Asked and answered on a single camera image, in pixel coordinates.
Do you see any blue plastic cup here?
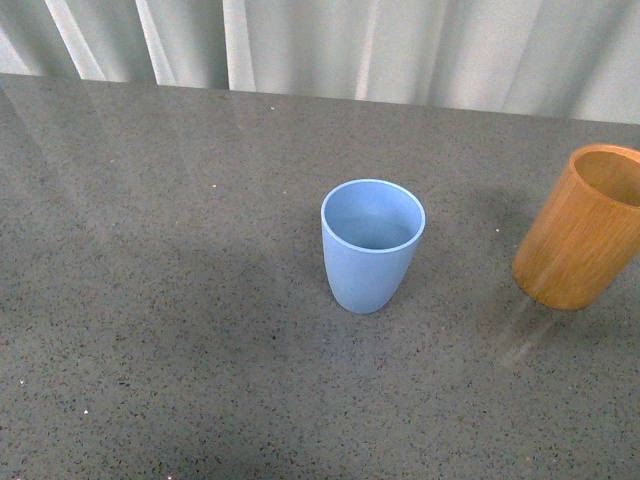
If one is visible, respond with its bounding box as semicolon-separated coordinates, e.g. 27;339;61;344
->
320;179;426;314

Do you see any bamboo chopstick holder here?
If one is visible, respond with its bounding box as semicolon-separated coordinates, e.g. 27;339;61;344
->
512;144;639;310

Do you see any white curtain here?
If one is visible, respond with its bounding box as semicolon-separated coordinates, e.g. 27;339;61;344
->
1;1;639;123

